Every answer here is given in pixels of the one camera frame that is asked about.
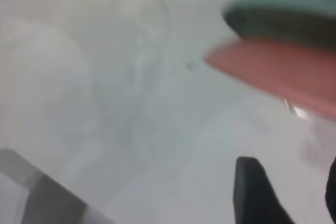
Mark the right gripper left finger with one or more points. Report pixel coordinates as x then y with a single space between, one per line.
252 197

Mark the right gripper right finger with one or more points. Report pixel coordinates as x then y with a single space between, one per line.
332 190

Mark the pink round plate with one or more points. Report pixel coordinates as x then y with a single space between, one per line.
283 74

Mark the green round plate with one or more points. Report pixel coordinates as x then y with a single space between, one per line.
283 22

